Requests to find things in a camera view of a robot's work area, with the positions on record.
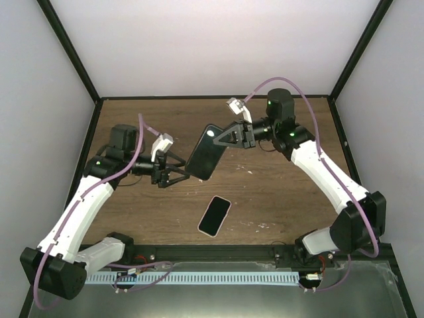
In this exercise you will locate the phone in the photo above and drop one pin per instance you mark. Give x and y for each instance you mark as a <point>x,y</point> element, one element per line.
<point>214,216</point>

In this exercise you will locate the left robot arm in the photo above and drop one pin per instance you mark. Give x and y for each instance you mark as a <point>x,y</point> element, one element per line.
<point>58,265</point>

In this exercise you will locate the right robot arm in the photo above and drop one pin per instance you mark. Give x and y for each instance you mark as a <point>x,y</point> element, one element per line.
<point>360,213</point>

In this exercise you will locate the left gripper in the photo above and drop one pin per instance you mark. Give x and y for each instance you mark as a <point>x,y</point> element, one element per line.
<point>161,177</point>

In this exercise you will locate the black phone case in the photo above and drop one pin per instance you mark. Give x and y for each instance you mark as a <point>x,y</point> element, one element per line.
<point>206,155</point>

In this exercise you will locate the light blue slotted rail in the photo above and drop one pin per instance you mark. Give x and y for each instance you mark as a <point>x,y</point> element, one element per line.
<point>197,278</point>

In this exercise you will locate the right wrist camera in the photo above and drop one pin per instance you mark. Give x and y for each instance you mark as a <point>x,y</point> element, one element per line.
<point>238,106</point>

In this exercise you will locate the black enclosure frame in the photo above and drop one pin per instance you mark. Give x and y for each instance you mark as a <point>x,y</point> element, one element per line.
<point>365,38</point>

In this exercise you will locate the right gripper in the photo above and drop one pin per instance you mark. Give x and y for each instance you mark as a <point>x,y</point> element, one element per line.
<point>244,130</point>

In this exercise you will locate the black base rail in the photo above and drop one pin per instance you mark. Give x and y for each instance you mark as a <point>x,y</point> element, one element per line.
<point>282,255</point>

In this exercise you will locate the metal front plate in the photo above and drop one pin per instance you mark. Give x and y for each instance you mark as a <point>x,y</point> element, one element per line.
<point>358,289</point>

